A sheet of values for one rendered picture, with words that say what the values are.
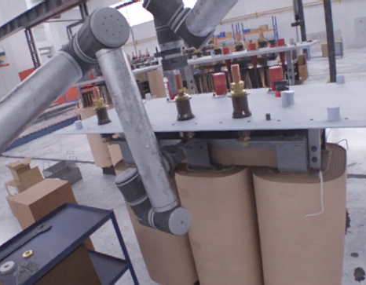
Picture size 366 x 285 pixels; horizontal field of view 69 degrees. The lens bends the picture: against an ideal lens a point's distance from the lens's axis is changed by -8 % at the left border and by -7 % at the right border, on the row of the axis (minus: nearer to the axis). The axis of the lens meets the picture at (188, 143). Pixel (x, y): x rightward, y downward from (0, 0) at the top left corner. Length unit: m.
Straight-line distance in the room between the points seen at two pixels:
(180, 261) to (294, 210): 0.89
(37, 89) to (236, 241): 1.15
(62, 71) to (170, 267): 1.35
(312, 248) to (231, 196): 0.44
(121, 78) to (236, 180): 0.72
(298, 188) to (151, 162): 0.60
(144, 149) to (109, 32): 0.41
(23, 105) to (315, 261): 1.36
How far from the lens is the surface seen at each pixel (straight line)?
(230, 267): 1.66
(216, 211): 1.44
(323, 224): 1.34
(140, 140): 1.00
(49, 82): 1.12
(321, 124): 0.99
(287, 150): 1.21
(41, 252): 1.62
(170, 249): 1.84
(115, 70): 1.00
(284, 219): 1.33
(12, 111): 1.08
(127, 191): 1.16
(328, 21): 9.44
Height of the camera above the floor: 1.66
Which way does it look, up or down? 18 degrees down
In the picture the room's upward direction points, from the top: 11 degrees counter-clockwise
